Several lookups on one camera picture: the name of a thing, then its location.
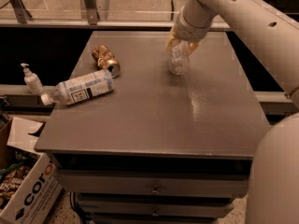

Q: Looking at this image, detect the white pump dispenser bottle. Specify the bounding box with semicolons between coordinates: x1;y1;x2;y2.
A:
21;63;45;95

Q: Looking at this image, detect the grey metal railing frame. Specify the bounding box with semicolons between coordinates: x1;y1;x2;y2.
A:
0;0;232;33

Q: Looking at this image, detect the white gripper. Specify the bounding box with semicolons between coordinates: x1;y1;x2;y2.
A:
165;6;213;55

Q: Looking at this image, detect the grey drawer cabinet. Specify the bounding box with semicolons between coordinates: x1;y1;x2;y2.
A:
36;31;269;224

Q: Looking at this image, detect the white labelled plastic bottle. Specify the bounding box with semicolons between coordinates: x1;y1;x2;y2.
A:
41;69;114;105

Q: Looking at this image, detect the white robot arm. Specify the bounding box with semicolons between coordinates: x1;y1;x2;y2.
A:
166;0;299;224

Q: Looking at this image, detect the clear plastic water bottle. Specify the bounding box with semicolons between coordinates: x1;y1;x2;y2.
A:
169;40;190;76

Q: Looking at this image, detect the white cardboard box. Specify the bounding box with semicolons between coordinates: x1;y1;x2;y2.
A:
0;117;62;224

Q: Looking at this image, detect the crushed gold can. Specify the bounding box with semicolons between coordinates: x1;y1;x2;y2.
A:
92;45;121;77

